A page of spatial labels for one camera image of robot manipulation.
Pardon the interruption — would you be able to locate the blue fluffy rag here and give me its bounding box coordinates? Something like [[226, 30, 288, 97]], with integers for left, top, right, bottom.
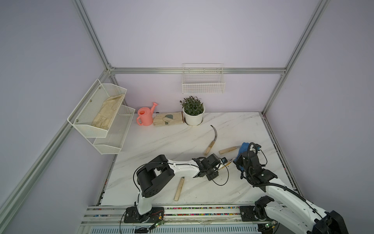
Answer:
[[233, 142, 249, 172]]

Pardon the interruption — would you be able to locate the sickle with wooden handle middle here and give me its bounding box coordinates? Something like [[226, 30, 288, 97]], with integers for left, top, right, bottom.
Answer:
[[218, 158, 234, 170]]

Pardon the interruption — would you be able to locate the sickle with wooden handle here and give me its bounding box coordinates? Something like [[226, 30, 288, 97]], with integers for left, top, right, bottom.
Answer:
[[218, 158, 234, 170], [204, 125, 218, 156], [219, 145, 241, 155], [174, 176, 185, 201]]

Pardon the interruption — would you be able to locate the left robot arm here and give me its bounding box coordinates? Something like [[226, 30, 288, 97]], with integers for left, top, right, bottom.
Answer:
[[133, 154, 226, 215]]

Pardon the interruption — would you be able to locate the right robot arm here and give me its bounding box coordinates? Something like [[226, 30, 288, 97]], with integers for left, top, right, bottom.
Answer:
[[233, 150, 348, 234]]

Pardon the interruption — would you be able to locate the white plant pot with saucer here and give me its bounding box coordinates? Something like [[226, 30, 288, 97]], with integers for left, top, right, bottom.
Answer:
[[182, 106, 205, 126]]

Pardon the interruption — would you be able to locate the green potted plant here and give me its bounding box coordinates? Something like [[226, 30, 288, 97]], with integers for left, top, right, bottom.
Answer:
[[180, 96, 205, 116]]

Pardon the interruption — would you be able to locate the beige work glove on table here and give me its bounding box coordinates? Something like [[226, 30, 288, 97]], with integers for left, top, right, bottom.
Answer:
[[153, 112, 184, 127]]

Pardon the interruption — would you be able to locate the pink watering can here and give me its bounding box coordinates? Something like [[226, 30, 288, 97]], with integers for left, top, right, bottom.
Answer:
[[136, 102, 158, 126]]

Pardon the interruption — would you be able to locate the white mesh lower shelf basket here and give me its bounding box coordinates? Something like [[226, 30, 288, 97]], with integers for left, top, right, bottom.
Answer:
[[93, 105, 135, 155]]

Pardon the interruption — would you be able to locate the white mesh shelf basket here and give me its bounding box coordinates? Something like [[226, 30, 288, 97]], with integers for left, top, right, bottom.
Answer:
[[67, 80, 127, 138], [93, 105, 135, 155]]

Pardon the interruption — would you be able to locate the white mesh upper shelf basket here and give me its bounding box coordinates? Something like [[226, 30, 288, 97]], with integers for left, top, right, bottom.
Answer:
[[67, 80, 127, 138]]

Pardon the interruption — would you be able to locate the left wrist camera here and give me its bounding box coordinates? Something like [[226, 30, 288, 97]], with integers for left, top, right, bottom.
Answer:
[[220, 158, 228, 164]]

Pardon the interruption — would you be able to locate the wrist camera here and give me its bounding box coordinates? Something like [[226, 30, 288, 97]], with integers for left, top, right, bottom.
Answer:
[[247, 142, 262, 154], [220, 158, 228, 164]]

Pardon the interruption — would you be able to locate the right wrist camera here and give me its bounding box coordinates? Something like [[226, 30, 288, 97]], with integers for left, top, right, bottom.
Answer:
[[247, 142, 262, 154]]

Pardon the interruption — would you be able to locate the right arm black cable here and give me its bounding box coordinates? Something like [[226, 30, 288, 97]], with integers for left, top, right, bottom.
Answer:
[[241, 142, 325, 220]]

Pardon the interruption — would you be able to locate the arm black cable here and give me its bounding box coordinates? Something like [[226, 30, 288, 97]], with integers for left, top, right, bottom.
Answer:
[[241, 142, 325, 220], [132, 159, 230, 205]]

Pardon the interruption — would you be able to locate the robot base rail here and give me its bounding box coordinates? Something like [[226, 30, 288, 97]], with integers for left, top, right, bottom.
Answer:
[[78, 204, 282, 234]]

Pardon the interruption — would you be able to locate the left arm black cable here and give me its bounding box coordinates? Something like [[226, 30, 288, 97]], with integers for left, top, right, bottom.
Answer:
[[132, 159, 230, 205]]

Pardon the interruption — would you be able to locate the white wire wall basket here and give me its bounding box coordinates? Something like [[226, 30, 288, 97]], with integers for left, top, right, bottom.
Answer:
[[182, 63, 226, 95]]

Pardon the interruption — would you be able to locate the aluminium frame profile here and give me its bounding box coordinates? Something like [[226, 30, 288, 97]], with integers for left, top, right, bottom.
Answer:
[[1, 1, 329, 223]]

